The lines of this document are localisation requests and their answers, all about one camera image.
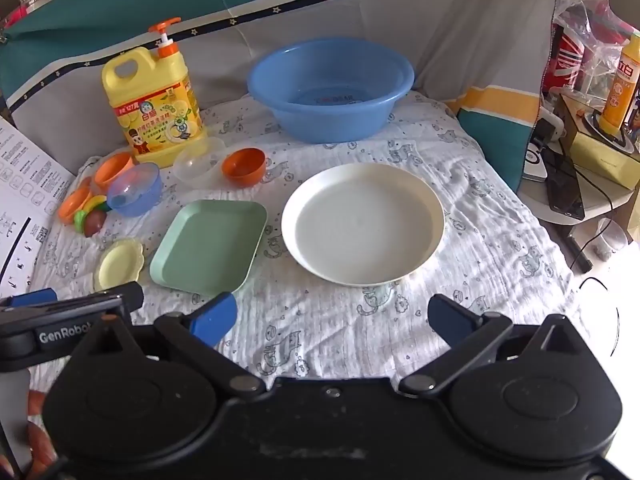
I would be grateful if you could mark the clear plastic cup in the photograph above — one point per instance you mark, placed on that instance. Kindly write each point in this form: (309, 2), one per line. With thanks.
(611, 240)

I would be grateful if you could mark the grey folding table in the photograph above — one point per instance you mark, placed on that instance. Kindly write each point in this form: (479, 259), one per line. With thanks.
(605, 200)

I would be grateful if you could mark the yellow toy banana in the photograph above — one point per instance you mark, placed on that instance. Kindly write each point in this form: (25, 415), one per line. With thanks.
(94, 201)

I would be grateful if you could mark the pale yellow box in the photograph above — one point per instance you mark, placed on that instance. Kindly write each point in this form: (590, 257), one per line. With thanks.
(600, 160)

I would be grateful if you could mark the person's left hand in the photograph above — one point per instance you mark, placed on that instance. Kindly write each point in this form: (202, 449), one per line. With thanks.
(41, 442)

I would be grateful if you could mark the yellow flower-shaped small plate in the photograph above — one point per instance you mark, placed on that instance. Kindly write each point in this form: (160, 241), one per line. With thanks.
(117, 265)

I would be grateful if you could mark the orange bowl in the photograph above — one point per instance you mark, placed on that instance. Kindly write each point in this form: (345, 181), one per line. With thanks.
(242, 165)

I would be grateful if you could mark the white round plate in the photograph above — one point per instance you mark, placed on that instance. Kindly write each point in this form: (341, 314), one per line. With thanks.
(365, 225)

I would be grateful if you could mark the white round-marked device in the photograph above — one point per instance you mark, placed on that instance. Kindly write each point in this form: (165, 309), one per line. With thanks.
(534, 162)

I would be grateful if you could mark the green toy fruit piece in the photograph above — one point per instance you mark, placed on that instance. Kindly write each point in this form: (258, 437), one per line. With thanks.
(80, 221)

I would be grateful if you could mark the yellow dish soap bottle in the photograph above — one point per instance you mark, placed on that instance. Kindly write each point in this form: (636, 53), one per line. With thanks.
(622, 90)

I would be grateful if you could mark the green square plate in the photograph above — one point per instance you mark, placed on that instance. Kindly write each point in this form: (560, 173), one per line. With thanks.
(210, 245)

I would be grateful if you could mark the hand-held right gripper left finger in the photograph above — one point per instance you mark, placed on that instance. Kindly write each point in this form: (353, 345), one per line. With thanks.
(216, 316)

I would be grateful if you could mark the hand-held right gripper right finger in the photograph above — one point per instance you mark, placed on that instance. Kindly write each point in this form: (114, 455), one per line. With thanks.
(450, 317)

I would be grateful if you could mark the green toy cucumber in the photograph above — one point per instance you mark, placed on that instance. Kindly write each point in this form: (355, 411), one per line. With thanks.
(104, 206)

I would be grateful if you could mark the orange toy cup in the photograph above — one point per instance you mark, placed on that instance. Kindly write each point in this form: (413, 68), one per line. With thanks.
(112, 170)

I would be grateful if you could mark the yellow detergent jug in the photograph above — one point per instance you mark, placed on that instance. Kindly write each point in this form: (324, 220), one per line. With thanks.
(150, 110)

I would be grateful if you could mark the white printed blanket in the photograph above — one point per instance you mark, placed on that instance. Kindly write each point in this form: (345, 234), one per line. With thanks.
(350, 320)

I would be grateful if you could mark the white power strip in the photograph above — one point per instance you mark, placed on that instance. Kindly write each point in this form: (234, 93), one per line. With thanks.
(547, 127)

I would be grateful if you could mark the white instruction sheet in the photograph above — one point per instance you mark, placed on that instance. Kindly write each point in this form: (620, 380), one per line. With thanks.
(30, 195)

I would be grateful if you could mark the black smartphone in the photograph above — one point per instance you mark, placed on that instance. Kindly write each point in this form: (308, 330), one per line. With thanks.
(565, 185)

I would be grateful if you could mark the clear plastic bag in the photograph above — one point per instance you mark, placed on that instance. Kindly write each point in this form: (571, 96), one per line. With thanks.
(595, 25)

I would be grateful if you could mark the brown toy fruit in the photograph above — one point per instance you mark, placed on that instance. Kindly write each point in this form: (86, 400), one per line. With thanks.
(95, 222)

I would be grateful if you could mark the blue transparent bowl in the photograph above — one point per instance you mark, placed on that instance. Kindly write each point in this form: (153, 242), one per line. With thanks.
(135, 195)

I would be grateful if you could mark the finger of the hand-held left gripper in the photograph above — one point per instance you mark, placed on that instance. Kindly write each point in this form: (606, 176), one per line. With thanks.
(30, 298)
(131, 296)

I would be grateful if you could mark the clear plastic bowl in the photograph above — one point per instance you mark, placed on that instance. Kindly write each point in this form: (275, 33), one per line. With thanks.
(197, 165)

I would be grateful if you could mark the blue plastic basin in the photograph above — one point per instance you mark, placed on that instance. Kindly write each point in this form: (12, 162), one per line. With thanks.
(330, 80)

